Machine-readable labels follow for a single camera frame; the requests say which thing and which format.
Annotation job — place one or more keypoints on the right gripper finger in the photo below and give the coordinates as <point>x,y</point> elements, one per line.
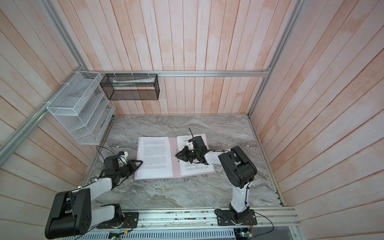
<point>186,160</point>
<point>184,153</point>

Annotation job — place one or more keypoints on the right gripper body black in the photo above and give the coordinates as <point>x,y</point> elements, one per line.
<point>193,154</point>

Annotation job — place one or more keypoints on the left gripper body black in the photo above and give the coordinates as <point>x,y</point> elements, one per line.
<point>124,170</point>

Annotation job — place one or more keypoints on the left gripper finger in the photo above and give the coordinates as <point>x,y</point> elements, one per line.
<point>134,165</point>
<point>127,177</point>

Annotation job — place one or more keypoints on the printed paper sheet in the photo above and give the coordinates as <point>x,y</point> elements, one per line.
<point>155,153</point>
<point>193,169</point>

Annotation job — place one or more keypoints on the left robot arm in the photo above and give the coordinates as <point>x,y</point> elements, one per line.
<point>72,214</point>

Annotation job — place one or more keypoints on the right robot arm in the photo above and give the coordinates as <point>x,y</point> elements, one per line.
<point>240,171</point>

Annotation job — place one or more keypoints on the black mesh basket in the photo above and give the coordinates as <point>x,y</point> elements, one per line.
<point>130,93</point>

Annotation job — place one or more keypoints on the papers in black basket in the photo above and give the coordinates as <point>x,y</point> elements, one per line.
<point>130,82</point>

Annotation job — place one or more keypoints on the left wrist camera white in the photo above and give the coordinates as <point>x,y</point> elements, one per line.
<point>123,154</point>

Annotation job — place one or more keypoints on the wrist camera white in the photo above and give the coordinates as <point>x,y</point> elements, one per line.
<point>190,145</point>
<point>123,154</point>

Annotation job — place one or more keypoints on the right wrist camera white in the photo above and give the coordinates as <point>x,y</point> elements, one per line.
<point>190,145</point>

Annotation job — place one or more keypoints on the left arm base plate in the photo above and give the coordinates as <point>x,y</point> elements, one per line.
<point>129,221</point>

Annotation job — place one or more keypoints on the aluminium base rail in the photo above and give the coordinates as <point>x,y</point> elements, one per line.
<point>172,219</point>

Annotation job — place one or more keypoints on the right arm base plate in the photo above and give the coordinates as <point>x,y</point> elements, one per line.
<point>232,218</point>

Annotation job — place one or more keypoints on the white wire mesh rack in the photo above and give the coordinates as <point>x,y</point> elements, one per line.
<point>83,111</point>

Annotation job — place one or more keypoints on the horizontal aluminium frame bar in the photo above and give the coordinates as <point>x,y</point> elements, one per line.
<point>247,73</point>

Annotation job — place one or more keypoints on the left aluminium frame bar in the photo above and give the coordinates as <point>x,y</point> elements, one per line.
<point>28,126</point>

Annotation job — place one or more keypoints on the left rear aluminium post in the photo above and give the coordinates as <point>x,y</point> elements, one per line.
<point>63,33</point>

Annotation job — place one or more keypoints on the right aluminium frame post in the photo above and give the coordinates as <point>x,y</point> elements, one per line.
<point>283,38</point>

